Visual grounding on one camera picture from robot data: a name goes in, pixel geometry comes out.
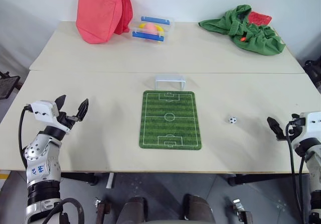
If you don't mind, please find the yellow toy ring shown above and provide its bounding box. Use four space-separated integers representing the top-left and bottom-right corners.
139 23 166 37

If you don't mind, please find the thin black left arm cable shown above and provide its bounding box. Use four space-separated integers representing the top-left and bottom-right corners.
19 104 34 170

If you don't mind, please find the dark rounded robot leg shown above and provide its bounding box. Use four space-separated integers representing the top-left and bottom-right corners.
182 193 217 224
116 195 149 224

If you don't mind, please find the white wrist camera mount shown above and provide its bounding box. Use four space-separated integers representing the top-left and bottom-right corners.
29 99 71 133
298 111 321 147

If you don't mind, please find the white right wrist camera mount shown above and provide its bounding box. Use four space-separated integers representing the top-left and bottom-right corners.
298 111 321 147

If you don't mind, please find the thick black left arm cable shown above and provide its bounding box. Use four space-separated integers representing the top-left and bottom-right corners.
42 197 85 224

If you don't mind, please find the small white goal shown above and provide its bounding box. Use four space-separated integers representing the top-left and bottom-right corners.
154 74 187 91

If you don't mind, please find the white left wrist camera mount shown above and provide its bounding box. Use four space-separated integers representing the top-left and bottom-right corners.
29 99 71 133

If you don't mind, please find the green soccer field mat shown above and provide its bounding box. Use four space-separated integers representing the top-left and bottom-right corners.
139 90 202 150

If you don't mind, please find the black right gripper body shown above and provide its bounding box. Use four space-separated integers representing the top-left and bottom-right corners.
285 113 306 142

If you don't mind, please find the red mesh pouch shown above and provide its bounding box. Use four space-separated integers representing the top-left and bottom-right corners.
247 11 273 26

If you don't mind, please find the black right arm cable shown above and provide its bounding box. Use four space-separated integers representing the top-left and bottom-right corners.
285 122 306 224

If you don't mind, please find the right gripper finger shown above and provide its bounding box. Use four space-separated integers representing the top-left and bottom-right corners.
266 117 286 141

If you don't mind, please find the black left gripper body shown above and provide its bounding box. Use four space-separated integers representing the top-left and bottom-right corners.
56 111 79 134

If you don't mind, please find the metal caster foot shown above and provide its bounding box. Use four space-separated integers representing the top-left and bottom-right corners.
94 197 111 224
232 198 252 224

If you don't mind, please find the black equipment with wheels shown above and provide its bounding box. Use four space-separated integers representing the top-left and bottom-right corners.
303 59 321 95

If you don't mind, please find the clear box with blue latches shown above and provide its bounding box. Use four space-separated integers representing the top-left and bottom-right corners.
129 16 175 45

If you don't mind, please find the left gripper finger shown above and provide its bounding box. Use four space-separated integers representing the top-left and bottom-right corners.
55 94 67 114
76 98 90 122

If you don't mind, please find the white table leg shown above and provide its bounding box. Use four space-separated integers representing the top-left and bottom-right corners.
105 172 116 189

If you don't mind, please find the red fabric bag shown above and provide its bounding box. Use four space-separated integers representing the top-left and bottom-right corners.
75 0 133 45

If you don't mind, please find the pink ball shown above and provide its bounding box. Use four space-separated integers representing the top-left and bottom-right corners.
143 23 159 42

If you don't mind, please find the black table base bar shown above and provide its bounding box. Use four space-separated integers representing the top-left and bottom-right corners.
60 172 99 186
227 173 309 187

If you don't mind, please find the green crumpled cloth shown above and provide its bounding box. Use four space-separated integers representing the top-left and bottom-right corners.
198 5 286 56

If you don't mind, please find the black mesh chair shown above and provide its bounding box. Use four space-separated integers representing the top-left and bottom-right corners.
0 70 21 100

